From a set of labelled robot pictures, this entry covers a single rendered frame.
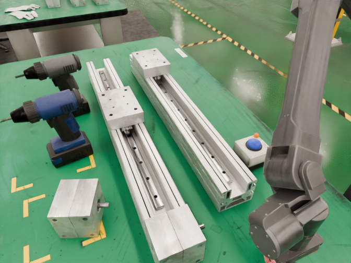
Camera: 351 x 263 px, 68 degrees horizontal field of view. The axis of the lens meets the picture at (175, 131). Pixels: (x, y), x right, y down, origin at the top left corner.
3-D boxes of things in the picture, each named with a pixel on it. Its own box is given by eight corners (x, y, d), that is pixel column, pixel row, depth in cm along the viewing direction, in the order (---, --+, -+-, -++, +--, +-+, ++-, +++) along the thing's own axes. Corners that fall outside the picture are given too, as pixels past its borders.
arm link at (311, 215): (339, 206, 41) (308, 181, 44) (310, 227, 38) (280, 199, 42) (323, 228, 45) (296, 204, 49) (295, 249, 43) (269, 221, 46)
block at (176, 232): (212, 256, 58) (217, 235, 52) (161, 279, 55) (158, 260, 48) (195, 222, 65) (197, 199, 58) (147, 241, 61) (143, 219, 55)
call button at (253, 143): (262, 149, 76) (264, 144, 74) (251, 153, 74) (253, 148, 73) (255, 141, 78) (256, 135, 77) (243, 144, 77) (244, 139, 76)
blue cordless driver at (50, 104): (98, 153, 82) (81, 94, 68) (31, 180, 75) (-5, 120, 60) (90, 139, 87) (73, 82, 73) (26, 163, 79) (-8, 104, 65)
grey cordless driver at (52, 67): (94, 111, 99) (80, 57, 84) (38, 130, 91) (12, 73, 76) (88, 102, 103) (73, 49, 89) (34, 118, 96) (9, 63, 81)
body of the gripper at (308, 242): (256, 235, 51) (264, 215, 46) (297, 217, 54) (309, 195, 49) (278, 267, 46) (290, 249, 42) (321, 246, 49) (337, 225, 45)
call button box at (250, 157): (268, 165, 78) (273, 150, 74) (241, 175, 76) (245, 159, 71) (253, 147, 84) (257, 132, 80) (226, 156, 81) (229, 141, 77)
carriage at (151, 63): (171, 79, 105) (170, 63, 101) (144, 85, 102) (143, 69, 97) (157, 62, 116) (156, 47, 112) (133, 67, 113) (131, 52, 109)
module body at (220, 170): (251, 199, 69) (257, 179, 64) (218, 212, 66) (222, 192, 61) (151, 67, 125) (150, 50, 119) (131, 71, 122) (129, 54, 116)
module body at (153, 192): (186, 225, 64) (187, 205, 58) (147, 241, 61) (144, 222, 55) (112, 75, 119) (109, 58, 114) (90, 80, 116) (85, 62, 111)
